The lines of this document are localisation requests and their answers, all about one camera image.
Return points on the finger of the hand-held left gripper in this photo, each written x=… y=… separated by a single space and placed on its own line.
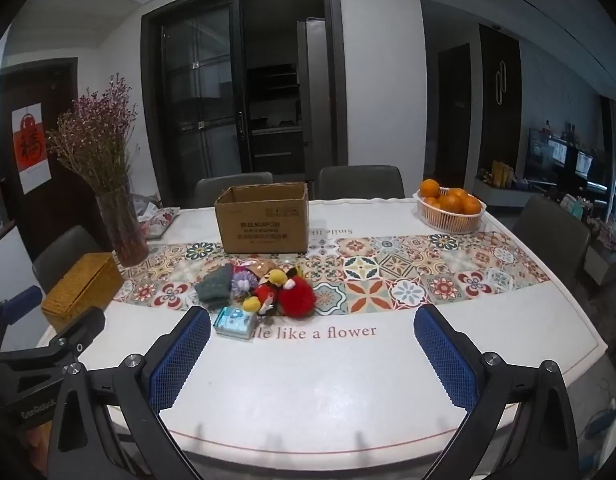
x=22 y=300
x=82 y=329

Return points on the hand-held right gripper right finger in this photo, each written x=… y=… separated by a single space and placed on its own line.
x=445 y=360

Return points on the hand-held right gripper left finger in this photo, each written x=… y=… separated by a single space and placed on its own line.
x=180 y=357

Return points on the green knitted fingerless glove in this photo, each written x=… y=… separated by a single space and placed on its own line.
x=212 y=285

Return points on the red and yellow mouse plush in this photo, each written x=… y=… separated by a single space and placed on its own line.
x=263 y=292

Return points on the brown cardboard box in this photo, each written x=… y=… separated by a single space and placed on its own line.
x=263 y=225

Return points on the tan soft item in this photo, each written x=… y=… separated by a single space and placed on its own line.
x=262 y=266

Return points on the yellow woven wicker box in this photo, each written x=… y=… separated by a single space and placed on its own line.
x=82 y=290

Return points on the grey dining chair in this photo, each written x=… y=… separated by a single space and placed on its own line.
x=62 y=257
x=360 y=182
x=227 y=190
x=550 y=240

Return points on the light blue tissue packet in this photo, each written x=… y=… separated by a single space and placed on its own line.
x=233 y=322

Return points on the purple flower plush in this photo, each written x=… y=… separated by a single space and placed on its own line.
x=243 y=282

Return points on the glass vase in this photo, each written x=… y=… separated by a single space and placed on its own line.
x=122 y=230

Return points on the red fluffy pompom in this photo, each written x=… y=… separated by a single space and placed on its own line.
x=298 y=299

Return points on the floral tissue pack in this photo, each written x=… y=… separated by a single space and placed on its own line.
x=157 y=220

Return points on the white plastic basket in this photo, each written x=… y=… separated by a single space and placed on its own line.
x=448 y=221

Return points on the pile of oranges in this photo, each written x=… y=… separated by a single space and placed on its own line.
x=450 y=202

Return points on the dried purple flower bouquet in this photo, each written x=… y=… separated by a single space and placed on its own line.
x=95 y=140

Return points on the low grey television cabinet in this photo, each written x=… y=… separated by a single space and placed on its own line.
x=503 y=194

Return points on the yellow bag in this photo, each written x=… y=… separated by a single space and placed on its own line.
x=502 y=172

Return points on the dark brown wooden door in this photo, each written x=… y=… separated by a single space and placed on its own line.
x=62 y=100

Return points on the television screens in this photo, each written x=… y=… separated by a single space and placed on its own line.
x=558 y=152

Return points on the black framed sliding glass door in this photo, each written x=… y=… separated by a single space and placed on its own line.
x=202 y=85

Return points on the red and white wall calendar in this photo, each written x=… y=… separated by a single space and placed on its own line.
x=31 y=147

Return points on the dark wall panel with ornament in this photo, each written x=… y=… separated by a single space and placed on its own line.
x=498 y=110

